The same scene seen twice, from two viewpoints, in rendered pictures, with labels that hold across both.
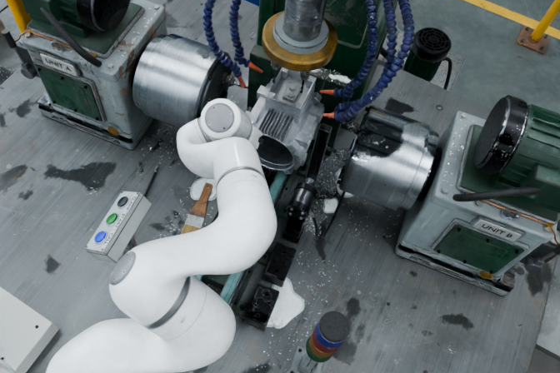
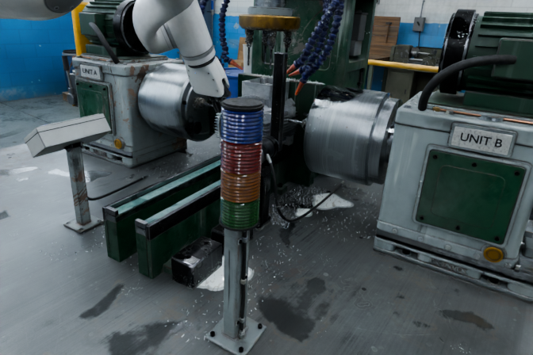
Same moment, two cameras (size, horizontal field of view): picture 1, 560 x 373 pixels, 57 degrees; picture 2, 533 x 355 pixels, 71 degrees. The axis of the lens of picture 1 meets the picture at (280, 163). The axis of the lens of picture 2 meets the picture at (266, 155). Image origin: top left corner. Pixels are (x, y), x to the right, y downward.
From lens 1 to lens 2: 97 cm
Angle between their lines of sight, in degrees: 40
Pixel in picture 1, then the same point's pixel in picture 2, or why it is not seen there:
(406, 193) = (370, 132)
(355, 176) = (316, 125)
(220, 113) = not seen: outside the picture
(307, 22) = not seen: outside the picture
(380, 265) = (355, 257)
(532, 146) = (490, 25)
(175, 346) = not seen: outside the picture
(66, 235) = (33, 201)
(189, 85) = (181, 76)
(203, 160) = not seen: outside the picture
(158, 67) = (162, 69)
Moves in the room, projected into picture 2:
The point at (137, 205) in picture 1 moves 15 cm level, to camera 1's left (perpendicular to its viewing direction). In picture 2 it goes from (94, 119) to (45, 112)
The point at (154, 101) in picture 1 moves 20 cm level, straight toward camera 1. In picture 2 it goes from (151, 94) to (139, 108)
